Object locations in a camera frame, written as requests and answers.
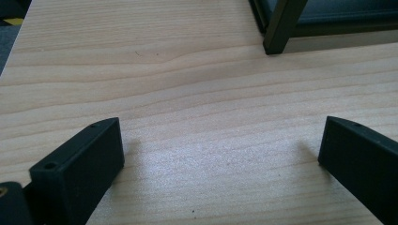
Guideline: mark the black stand base striped edge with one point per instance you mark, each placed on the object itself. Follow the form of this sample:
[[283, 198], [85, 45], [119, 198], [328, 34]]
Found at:
[[12, 9]]

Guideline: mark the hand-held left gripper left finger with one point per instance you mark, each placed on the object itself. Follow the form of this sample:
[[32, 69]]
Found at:
[[78, 168]]

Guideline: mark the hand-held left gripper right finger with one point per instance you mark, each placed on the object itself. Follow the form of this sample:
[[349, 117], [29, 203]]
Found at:
[[363, 162]]

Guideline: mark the black two-tier metal rack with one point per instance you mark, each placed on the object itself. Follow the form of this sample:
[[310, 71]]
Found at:
[[281, 28]]

